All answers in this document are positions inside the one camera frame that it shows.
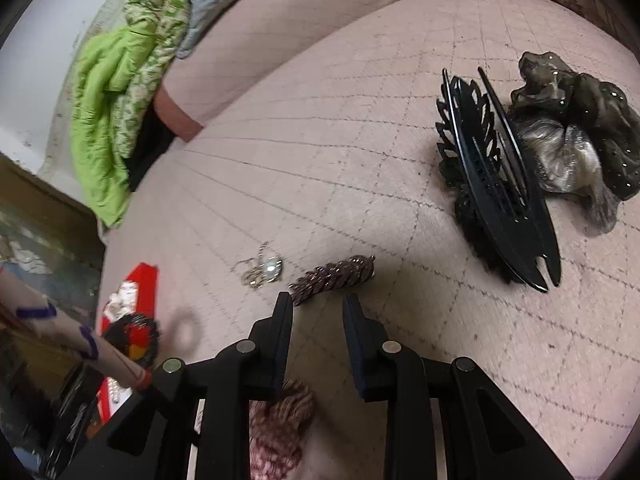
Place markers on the person's left forearm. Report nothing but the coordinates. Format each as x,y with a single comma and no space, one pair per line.
60,325

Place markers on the red striped scrunchie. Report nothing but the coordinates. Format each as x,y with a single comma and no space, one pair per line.
280,435

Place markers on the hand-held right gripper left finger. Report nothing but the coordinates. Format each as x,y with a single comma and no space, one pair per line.
282,340

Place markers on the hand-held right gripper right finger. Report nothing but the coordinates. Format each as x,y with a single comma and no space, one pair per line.
356,355

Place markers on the brown wooden furniture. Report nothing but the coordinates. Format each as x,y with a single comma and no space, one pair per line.
40,200

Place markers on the green blanket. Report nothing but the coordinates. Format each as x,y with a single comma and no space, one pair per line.
100,110

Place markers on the grey quilt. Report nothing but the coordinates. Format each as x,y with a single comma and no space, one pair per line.
210,5

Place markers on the pink bolster pillow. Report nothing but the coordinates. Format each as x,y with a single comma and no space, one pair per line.
280,35

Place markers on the white cherry print scrunchie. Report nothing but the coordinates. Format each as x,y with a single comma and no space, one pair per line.
122,300

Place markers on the red and white box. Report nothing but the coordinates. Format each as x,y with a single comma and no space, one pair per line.
142,280

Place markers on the black hair claw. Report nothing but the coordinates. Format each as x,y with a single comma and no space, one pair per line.
500,200

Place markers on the dark cloth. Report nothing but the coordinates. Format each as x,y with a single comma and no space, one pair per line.
147,155

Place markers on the olive studded scrunchie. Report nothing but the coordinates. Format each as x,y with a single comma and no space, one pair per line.
590,100

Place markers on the grey shiny scrunchie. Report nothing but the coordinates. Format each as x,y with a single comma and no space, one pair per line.
565,160

